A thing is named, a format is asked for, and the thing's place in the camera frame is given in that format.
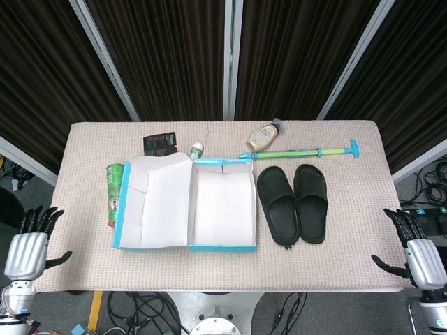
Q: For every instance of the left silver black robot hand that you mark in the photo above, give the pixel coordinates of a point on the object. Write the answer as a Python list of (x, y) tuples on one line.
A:
[(26, 254)]

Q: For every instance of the black slipper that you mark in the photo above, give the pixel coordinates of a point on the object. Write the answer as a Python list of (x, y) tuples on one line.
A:
[(276, 188), (311, 185)]

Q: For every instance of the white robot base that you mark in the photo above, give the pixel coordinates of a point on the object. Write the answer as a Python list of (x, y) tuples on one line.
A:
[(214, 314)]

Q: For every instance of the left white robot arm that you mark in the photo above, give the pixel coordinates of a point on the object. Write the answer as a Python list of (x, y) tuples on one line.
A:
[(15, 300)]

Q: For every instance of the white blue shoebox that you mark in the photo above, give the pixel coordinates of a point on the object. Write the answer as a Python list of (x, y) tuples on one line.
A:
[(223, 209)]

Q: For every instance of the green blue hand pump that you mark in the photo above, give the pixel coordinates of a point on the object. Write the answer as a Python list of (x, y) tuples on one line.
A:
[(290, 152)]

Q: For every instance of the yellow floor tape strip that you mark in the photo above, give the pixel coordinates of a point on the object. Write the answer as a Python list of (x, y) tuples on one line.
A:
[(95, 310)]

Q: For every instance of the blue sticky note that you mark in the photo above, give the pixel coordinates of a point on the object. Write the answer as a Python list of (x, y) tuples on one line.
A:
[(78, 329)]

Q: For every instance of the green chip can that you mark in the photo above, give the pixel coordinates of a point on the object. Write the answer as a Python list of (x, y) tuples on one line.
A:
[(114, 188)]

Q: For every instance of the black printed card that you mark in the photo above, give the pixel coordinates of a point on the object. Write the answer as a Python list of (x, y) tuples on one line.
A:
[(160, 143)]

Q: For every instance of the beige woven table cloth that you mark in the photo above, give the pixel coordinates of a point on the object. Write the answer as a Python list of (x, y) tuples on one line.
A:
[(223, 268)]

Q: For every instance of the small green white bottle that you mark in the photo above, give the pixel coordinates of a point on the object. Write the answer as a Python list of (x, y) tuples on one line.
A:
[(196, 150)]

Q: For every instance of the beige sauce bottle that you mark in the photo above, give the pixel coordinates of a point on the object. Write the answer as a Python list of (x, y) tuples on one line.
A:
[(262, 137)]

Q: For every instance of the black power strip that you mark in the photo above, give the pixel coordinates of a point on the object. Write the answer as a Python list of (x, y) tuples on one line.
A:
[(424, 210)]

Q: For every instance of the black partition panel grey frame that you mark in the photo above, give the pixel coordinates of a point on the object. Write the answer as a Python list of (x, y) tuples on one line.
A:
[(419, 70), (35, 70), (297, 52), (164, 52)]

